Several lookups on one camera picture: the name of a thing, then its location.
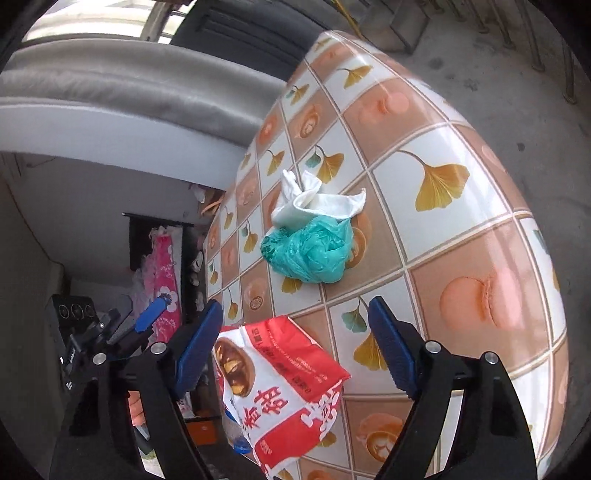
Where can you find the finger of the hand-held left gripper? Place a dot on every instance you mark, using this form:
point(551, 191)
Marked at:
point(151, 314)
point(122, 309)

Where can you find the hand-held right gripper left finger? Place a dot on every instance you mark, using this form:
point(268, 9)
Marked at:
point(203, 337)

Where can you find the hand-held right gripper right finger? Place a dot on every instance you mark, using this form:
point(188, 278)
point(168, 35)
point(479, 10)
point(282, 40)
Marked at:
point(390, 341)

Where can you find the red white snack bag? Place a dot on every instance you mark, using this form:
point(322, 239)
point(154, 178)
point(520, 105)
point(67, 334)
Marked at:
point(286, 369)

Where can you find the pink floral cloth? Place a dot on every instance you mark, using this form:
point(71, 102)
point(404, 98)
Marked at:
point(164, 277)

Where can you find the orange box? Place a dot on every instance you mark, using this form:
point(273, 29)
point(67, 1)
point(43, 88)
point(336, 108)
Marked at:
point(203, 431)

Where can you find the green crumpled plastic bag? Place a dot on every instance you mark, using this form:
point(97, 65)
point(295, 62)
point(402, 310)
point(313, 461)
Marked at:
point(309, 251)

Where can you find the white crumpled tissue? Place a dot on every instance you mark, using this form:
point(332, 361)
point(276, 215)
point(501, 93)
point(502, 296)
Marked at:
point(318, 205)

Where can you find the printed tablecloth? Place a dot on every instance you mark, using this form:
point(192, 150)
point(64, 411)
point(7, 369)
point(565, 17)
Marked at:
point(438, 138)

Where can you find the black slatted panel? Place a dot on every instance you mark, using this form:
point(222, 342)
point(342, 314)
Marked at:
point(240, 32)

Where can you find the row of steel railing bars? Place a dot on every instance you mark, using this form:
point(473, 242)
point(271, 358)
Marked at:
point(569, 78)

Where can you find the yellow stick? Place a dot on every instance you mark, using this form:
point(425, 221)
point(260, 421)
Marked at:
point(348, 16)

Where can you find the dark wooden frame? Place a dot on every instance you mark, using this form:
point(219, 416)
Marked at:
point(134, 240)

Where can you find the grey metal frame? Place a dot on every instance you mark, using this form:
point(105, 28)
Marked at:
point(408, 34)

